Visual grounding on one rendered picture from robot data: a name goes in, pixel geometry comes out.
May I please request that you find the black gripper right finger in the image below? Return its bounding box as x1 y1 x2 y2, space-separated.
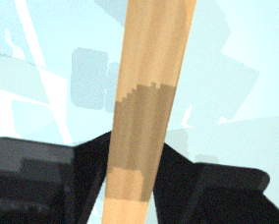
153 142 270 224

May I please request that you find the light wooden board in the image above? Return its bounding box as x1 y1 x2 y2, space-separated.
101 0 196 224

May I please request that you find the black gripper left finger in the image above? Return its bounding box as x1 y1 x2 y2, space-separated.
0 131 111 224

